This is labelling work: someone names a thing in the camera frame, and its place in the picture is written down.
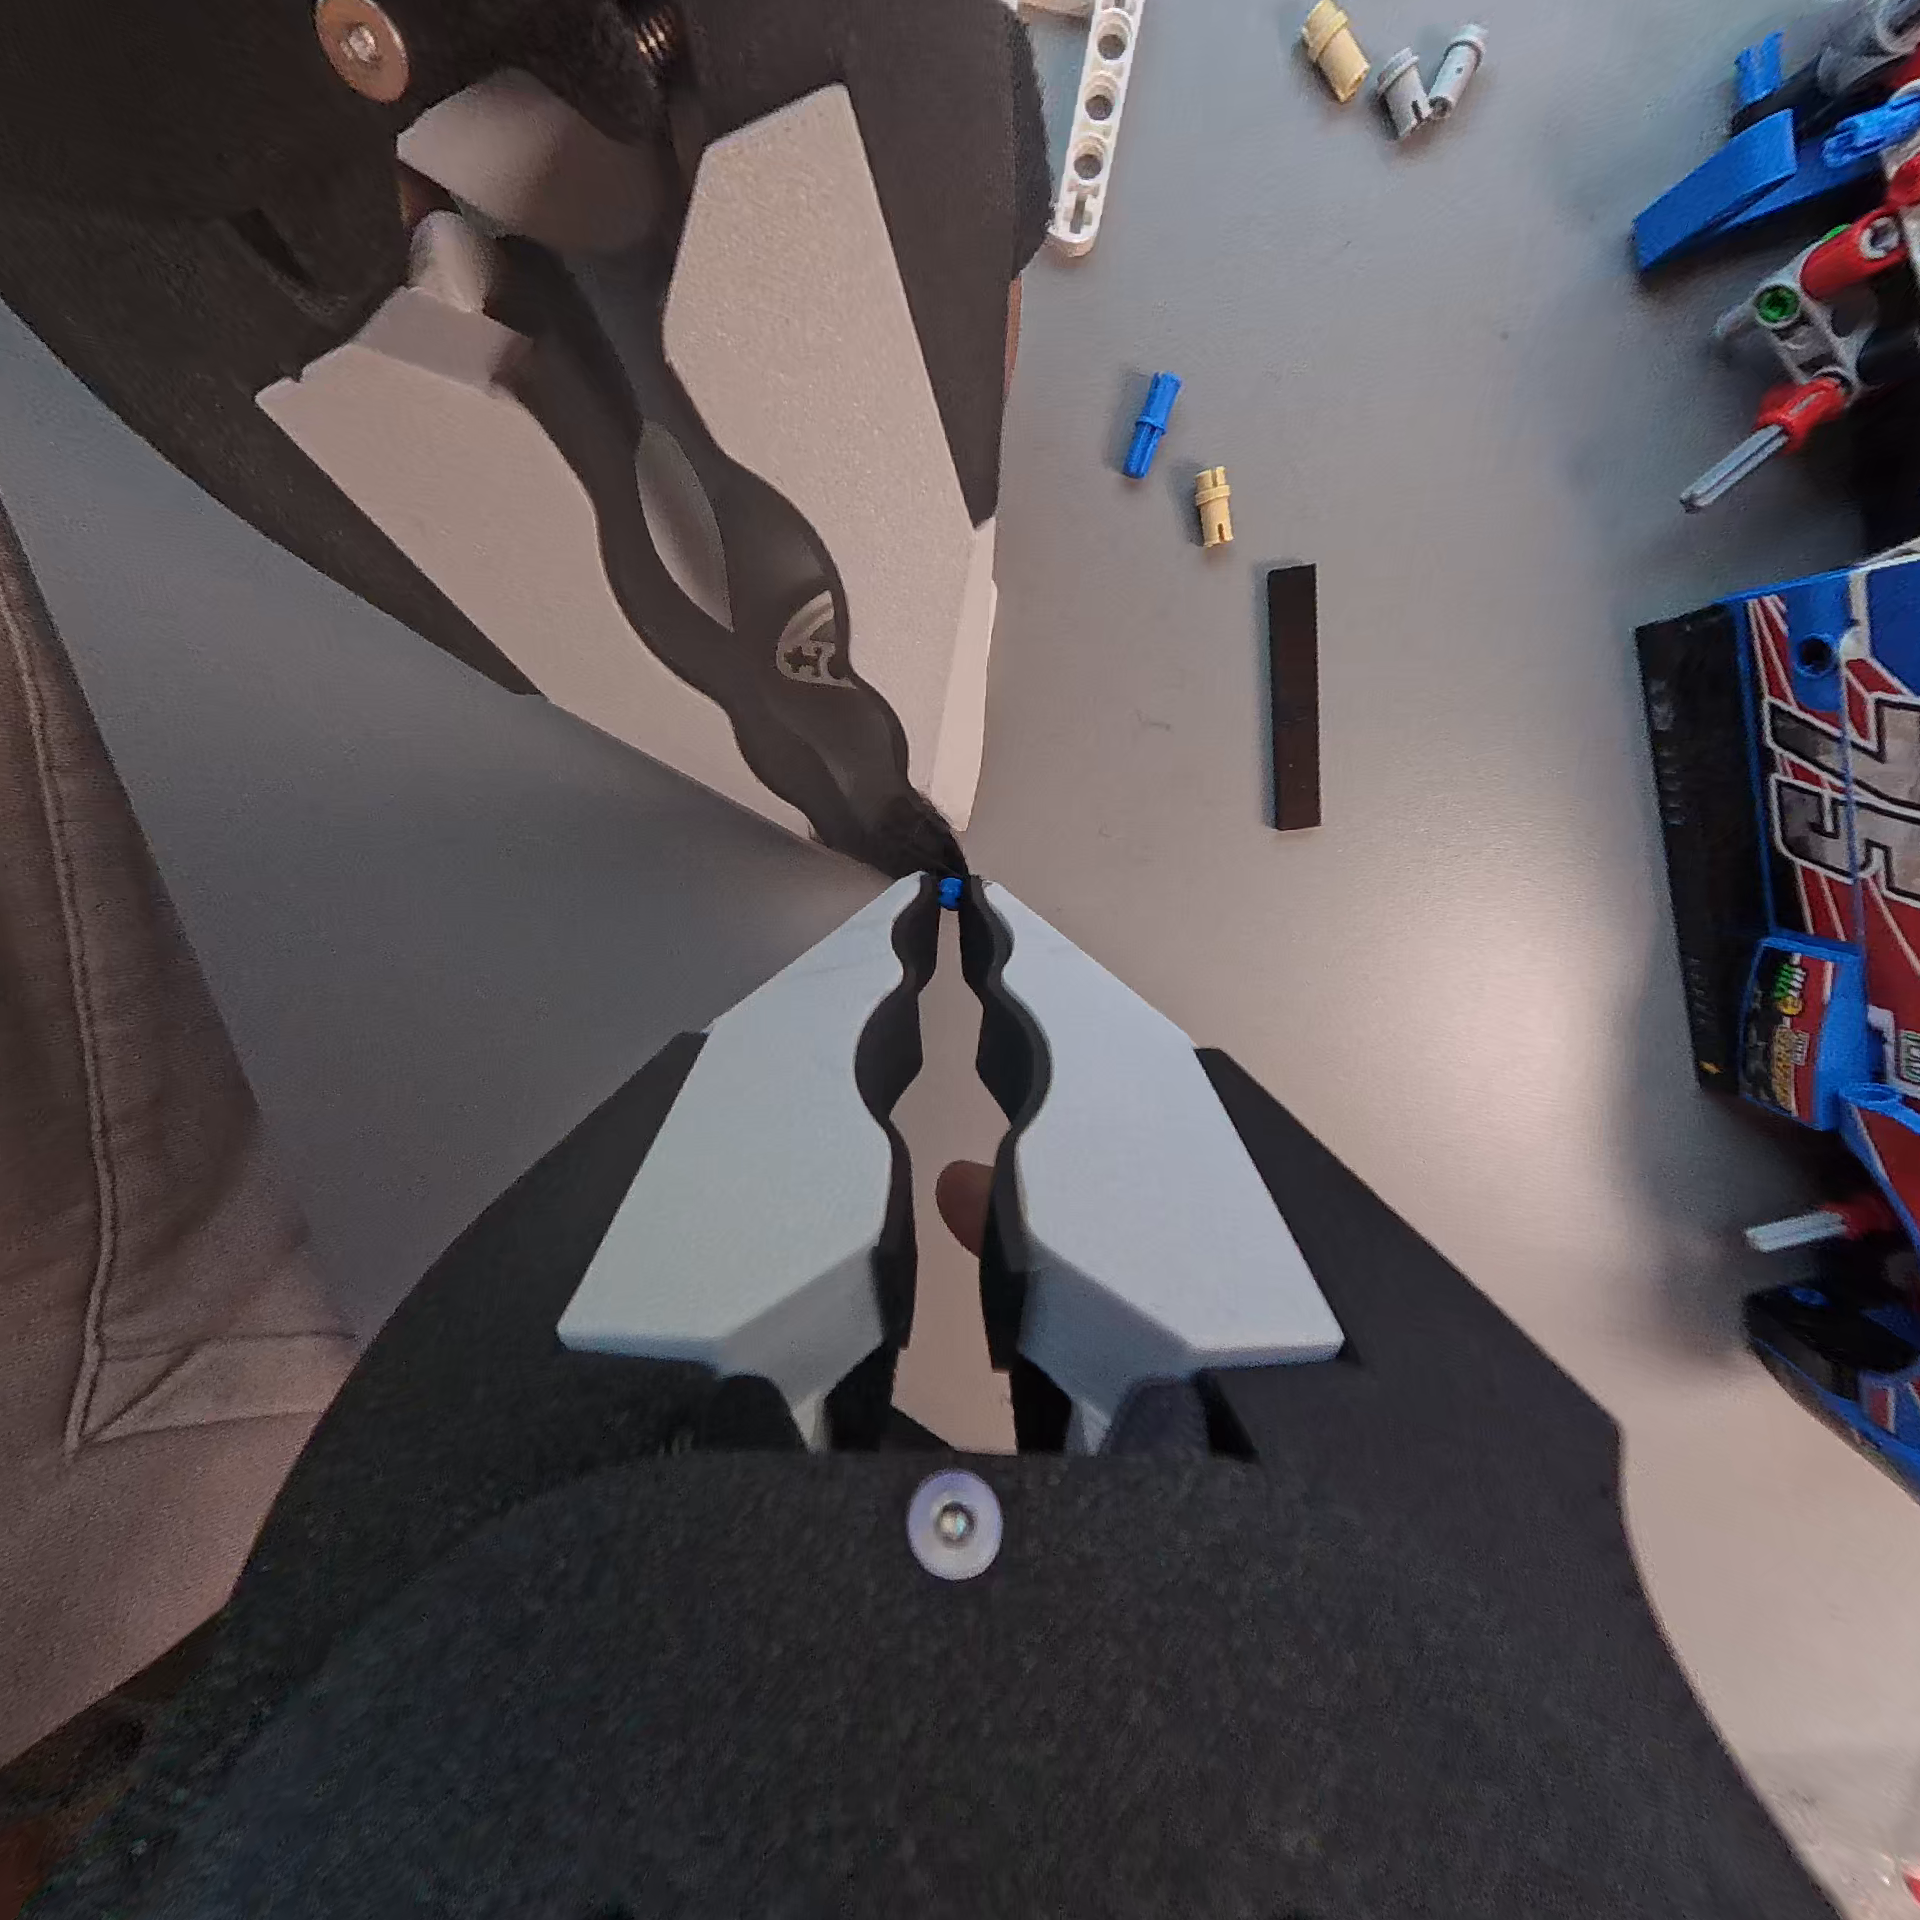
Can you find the toy brick race car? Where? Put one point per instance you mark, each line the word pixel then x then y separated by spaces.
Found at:
pixel 1831 780

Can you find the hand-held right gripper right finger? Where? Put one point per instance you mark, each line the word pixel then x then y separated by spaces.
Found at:
pixel 1169 1200

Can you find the tan connector pin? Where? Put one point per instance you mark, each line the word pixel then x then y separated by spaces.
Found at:
pixel 1332 47
pixel 1212 507

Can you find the black flat tile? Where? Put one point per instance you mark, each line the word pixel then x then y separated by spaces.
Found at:
pixel 1294 689

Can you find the white curved panel piece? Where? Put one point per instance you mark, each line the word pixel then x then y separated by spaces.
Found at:
pixel 1097 130

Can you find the person's beige sweatshirt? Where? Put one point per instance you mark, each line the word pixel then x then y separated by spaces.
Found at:
pixel 120 1124

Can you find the person's right hand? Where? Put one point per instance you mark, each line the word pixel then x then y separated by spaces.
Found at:
pixel 963 1206

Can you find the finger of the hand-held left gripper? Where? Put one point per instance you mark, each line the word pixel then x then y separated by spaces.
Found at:
pixel 840 375
pixel 436 452

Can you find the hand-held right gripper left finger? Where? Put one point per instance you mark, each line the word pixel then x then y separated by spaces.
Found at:
pixel 737 1200

